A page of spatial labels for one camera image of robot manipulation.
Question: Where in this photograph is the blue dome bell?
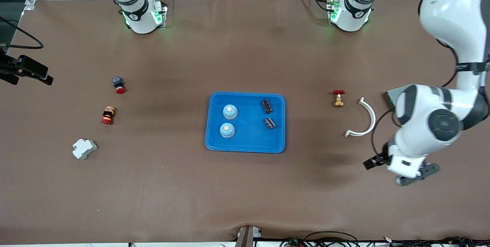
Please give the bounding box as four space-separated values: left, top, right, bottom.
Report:
219 122 235 138
222 104 238 120

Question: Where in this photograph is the blue plastic tray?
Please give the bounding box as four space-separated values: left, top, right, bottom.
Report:
205 92 286 154

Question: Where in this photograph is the white curved plastic clamp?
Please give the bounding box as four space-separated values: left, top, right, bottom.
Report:
345 97 376 137

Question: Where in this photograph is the grey metal box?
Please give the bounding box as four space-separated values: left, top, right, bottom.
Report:
384 90 400 110

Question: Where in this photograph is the red push button dark body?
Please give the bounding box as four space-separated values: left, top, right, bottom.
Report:
112 77 126 95

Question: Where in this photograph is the red emergency button orange body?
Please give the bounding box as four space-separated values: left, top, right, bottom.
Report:
101 106 116 125

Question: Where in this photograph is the white circuit breaker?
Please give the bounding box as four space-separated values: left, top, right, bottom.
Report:
72 138 98 160

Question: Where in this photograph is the brown table mat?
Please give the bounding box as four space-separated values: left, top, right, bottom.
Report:
0 0 490 244

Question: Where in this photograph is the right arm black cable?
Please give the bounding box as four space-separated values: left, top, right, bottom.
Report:
0 15 44 49

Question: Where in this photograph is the black cable loop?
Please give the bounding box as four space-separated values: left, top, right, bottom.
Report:
302 231 360 247

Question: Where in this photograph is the black cable bundle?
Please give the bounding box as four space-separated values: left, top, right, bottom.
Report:
383 236 490 247

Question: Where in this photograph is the grey metal bracket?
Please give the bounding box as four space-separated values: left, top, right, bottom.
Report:
234 225 263 247

